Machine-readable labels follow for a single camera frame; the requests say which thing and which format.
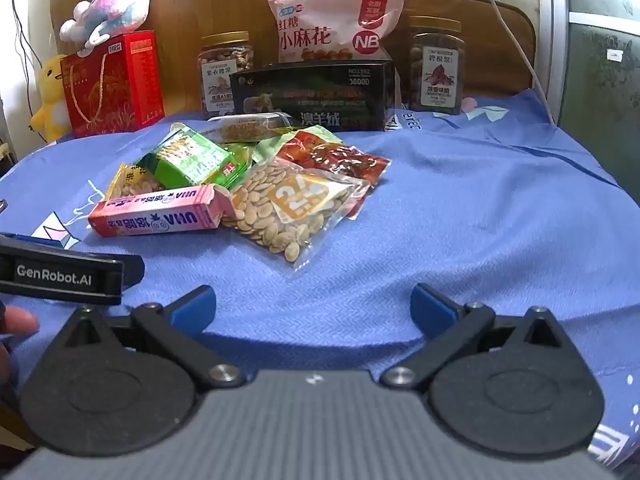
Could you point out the black cardboard box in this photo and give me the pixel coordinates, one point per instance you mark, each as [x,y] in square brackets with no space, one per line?
[310,95]

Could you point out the pink plush toy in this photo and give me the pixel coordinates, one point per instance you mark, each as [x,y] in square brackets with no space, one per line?
[117,7]

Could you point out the brown padded cushion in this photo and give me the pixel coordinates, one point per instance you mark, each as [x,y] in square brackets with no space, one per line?
[500,50]

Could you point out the bright green snack packet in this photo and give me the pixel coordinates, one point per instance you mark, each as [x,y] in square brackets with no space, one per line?
[192,160]

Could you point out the red snack packet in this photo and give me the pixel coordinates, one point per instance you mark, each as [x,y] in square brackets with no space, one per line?
[340,160]

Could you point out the clear pumpkin seed packet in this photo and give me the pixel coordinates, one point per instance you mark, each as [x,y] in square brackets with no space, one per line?
[285,210]

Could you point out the yellow seed packet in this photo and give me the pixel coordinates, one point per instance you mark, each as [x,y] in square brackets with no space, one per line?
[125,185]

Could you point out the grey patterned door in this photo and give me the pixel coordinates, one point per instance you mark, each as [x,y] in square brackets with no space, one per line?
[602,60]

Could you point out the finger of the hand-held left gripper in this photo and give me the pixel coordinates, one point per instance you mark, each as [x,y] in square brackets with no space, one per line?
[133,271]
[30,240]

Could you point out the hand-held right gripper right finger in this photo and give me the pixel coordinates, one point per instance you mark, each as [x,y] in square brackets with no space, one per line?
[433,306]

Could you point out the yellow duck plush toy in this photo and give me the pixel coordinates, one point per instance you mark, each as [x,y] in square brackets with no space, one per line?
[50,95]

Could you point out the large pink snack bag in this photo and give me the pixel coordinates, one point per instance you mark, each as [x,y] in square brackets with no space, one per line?
[325,25]

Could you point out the pink candy box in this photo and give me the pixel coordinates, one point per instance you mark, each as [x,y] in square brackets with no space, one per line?
[155,212]

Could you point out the blue printed bedsheet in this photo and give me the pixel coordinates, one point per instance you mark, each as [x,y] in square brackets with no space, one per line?
[475,210]

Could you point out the dark nut jar gold lid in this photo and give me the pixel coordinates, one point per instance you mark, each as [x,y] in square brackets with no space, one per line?
[437,70]

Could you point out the light nut jar gold lid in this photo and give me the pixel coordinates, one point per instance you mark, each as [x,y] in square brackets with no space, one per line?
[222,72]

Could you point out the person's left hand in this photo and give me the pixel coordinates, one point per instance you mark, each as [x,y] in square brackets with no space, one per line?
[20,321]

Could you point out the red gift box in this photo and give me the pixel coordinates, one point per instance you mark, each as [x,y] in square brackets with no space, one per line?
[117,85]

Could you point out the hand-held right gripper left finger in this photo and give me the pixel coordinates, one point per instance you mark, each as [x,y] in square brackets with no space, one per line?
[192,306]

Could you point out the clear grain bar packet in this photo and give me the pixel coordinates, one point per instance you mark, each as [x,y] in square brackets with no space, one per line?
[245,127]

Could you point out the light green leaf-print packet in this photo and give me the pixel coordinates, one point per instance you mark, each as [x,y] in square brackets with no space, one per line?
[267,147]

